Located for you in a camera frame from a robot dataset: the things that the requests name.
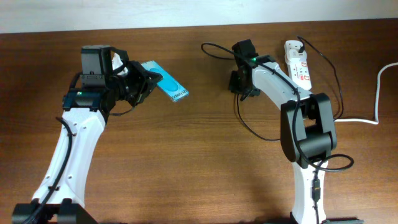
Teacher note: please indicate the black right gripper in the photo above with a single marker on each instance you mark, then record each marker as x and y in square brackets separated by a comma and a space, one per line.
[240, 82]

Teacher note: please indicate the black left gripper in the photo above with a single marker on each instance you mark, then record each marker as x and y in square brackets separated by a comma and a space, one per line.
[146, 84]

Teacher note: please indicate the smartphone with cyan screen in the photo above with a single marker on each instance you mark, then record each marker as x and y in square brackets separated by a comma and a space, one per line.
[168, 84]

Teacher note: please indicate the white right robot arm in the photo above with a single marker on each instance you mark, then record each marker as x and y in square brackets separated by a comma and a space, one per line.
[307, 125]

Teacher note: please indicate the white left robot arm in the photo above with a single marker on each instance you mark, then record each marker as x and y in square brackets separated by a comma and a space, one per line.
[107, 76]

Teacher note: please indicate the white charger plug adapter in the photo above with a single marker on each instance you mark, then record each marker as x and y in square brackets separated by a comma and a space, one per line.
[293, 56]

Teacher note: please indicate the white power strip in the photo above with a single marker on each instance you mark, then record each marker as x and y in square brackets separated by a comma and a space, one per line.
[298, 72]

